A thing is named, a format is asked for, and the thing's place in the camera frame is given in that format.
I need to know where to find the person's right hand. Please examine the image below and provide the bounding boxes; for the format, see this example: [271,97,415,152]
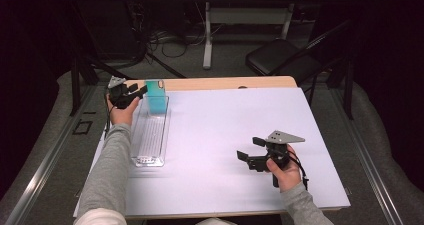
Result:
[265,144,303,193]

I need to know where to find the black square floor frame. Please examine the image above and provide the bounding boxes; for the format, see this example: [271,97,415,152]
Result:
[72,118,94,136]

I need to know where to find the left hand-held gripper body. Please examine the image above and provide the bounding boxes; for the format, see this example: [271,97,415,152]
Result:
[106,76,141,110]

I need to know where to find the white board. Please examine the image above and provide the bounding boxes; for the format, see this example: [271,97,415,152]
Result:
[72,87,351,219]

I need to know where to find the black metal stand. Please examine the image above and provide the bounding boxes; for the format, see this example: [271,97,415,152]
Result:
[325,56,355,121]
[68,53,134,117]

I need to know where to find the clear plastic tray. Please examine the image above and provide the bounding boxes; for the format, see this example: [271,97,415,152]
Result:
[130,94,171,168]

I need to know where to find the black folding chair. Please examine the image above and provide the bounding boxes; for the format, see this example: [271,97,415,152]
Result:
[245,19,355,87]

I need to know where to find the bundle of floor cables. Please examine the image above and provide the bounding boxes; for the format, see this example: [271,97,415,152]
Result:
[126,0,209,67]

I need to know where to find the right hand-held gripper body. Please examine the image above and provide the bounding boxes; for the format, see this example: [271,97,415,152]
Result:
[247,129,306,188]

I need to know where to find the metal floor rail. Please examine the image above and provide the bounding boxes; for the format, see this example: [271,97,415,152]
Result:
[3,84,98,225]
[328,88,405,225]

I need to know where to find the person's white clothing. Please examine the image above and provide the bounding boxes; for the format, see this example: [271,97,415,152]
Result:
[73,207,235,225]

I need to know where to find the right hand-held gripper cable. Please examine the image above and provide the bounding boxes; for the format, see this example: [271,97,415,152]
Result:
[289,150,310,192]

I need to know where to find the white desk with metal legs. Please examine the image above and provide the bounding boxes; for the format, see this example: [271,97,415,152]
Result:
[183,0,329,70]

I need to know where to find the wooden table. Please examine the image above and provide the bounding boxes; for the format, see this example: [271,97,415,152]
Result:
[72,75,351,223]

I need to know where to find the person's left hand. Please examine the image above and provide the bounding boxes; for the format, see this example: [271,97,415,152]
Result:
[106,96,142,126]

